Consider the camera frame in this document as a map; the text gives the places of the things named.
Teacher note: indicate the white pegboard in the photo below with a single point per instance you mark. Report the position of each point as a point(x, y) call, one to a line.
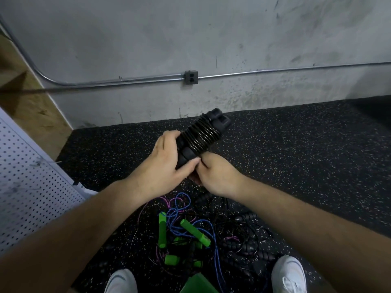
point(30, 186)

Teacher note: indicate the person's right forearm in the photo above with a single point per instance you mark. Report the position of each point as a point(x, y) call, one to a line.
point(317, 235)

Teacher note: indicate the white right shoe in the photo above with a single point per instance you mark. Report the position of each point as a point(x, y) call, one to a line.
point(289, 274)

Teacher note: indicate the person's left hand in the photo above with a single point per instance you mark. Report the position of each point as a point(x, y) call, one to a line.
point(157, 171)

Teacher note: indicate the white pegboard stand foot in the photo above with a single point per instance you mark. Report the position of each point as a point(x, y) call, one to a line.
point(87, 189)

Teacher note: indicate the metal conduit pipe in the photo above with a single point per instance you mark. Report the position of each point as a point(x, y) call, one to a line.
point(122, 80)

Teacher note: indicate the person's left forearm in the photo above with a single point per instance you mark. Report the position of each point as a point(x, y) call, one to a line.
point(61, 241)

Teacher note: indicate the white shoe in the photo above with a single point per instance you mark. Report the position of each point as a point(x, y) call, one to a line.
point(121, 282)
point(289, 274)

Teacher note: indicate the person's right hand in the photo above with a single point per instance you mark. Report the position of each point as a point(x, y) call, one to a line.
point(220, 175)

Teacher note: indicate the white left shoe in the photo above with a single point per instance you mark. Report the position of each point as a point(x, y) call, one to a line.
point(121, 282)

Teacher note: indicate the grey electrical junction box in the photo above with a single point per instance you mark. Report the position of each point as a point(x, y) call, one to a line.
point(191, 77)

